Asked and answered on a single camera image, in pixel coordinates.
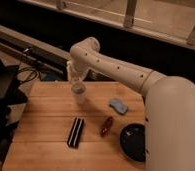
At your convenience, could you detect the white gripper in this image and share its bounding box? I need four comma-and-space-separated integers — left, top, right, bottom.
66, 61, 89, 83

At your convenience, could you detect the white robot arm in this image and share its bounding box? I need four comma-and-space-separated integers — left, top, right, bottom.
68, 37, 195, 171

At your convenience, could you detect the dark ceramic bowl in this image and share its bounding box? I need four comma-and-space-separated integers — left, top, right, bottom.
119, 123, 146, 162

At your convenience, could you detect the clear plastic cup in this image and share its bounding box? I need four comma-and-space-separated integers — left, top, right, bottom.
71, 83, 86, 105

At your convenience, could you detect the blue sponge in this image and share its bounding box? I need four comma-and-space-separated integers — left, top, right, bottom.
109, 98, 128, 115

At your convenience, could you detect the red pocket knife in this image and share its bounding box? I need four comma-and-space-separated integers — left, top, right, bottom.
101, 117, 113, 137

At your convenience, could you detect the black white striped box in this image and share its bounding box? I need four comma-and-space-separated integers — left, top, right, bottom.
67, 118, 84, 148

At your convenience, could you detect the black equipment stand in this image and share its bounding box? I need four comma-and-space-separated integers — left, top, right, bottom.
0, 44, 29, 161

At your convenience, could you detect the metal rail beam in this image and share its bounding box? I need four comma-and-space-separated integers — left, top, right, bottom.
0, 25, 70, 75

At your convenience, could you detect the black cable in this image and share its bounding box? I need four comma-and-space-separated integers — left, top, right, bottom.
16, 65, 48, 83

